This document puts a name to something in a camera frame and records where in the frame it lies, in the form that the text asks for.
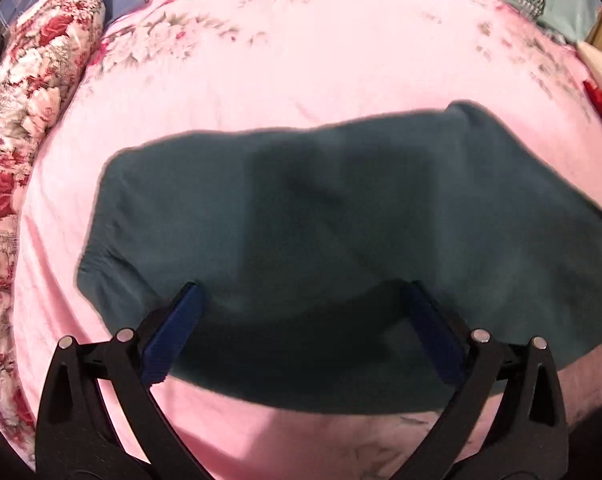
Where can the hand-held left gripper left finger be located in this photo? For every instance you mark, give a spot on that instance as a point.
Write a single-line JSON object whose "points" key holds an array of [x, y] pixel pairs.
{"points": [[178, 320]]}

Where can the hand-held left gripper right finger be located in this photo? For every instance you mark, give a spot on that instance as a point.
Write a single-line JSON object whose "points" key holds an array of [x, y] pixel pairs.
{"points": [[431, 320]]}

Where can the dark teal pants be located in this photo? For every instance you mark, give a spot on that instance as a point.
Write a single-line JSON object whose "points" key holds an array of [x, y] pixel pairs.
{"points": [[331, 230]]}

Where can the red floral quilt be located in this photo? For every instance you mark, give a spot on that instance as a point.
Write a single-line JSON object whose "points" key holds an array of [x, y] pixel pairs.
{"points": [[26, 110]]}

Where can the pink floral bed sheet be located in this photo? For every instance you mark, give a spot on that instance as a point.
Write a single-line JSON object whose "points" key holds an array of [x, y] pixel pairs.
{"points": [[291, 75]]}

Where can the cream pillow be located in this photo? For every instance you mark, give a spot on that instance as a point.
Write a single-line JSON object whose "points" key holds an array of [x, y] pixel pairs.
{"points": [[601, 67]]}

